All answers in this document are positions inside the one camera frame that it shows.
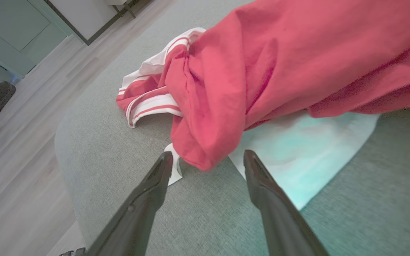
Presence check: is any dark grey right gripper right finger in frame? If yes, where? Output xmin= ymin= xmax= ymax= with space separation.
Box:
xmin=243 ymin=149 xmax=330 ymax=256

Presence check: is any large grey sofa seat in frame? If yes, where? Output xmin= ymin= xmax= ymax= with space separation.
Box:
xmin=54 ymin=0 xmax=410 ymax=256

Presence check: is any teal cabinet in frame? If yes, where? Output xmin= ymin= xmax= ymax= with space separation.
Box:
xmin=0 ymin=0 xmax=74 ymax=79

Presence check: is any red white basketball jersey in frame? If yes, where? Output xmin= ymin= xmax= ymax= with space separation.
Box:
xmin=116 ymin=0 xmax=410 ymax=211

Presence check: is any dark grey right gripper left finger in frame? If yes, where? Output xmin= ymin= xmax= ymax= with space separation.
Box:
xmin=87 ymin=151 xmax=174 ymax=256

